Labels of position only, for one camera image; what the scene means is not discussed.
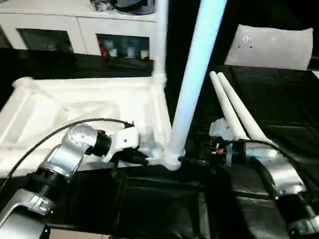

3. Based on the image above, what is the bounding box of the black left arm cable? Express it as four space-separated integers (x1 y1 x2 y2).
0 118 135 192

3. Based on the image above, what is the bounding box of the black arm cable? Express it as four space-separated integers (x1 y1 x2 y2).
225 138 300 170
0 118 135 192

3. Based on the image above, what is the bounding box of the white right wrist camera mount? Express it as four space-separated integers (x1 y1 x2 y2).
208 118 236 144

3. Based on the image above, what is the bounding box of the white plastic table top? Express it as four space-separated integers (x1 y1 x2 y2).
0 75 186 180

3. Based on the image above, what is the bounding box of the grey clutter on cabinet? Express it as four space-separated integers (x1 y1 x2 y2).
90 0 156 14

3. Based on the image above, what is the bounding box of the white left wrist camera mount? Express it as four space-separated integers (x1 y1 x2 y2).
102 126 141 163

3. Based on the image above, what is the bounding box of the white cabinet with glass doors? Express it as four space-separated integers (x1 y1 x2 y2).
0 0 158 61

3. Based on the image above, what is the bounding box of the red bottle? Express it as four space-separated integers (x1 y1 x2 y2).
99 40 109 57

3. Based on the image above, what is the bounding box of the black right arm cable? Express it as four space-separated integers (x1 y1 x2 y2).
225 138 300 170

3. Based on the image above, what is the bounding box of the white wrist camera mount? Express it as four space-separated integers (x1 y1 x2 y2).
208 118 236 144
102 126 141 163

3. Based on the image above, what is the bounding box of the white plastic table leg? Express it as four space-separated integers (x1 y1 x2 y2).
216 72 274 146
208 71 250 143
153 0 169 86
163 0 228 171

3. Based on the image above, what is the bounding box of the black work mat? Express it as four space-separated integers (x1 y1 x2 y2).
0 48 319 239

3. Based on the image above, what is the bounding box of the white cushion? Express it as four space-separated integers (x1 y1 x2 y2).
223 24 315 71

